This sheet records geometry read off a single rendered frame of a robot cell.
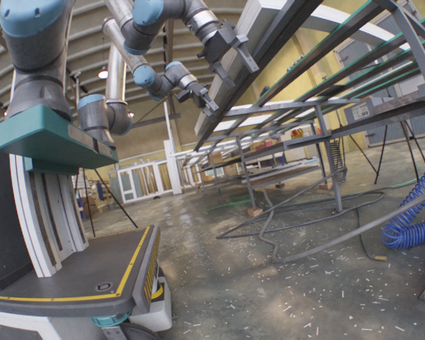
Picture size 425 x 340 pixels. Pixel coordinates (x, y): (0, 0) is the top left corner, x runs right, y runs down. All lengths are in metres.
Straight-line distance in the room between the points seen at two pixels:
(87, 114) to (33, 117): 0.53
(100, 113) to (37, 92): 0.51
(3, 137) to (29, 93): 0.11
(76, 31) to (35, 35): 10.60
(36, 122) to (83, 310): 0.37
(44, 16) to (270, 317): 0.95
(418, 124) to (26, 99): 7.35
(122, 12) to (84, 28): 10.23
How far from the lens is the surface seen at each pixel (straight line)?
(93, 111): 0.96
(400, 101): 1.06
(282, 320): 0.71
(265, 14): 0.58
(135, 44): 0.66
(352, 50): 8.37
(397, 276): 0.85
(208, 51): 0.64
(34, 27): 0.45
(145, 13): 0.57
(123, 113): 1.11
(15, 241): 0.80
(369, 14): 0.69
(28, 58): 0.51
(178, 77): 0.98
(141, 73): 0.90
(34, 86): 0.53
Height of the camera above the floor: 0.51
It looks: 1 degrees up
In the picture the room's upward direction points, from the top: 14 degrees counter-clockwise
